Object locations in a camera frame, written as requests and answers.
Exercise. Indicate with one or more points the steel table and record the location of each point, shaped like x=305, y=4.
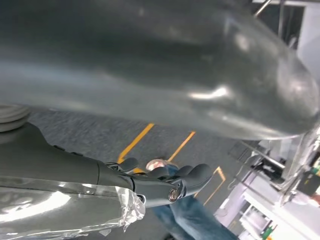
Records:
x=263, y=155

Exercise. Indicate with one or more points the person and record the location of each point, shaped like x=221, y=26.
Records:
x=189, y=218

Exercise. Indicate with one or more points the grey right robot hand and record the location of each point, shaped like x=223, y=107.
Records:
x=149, y=66

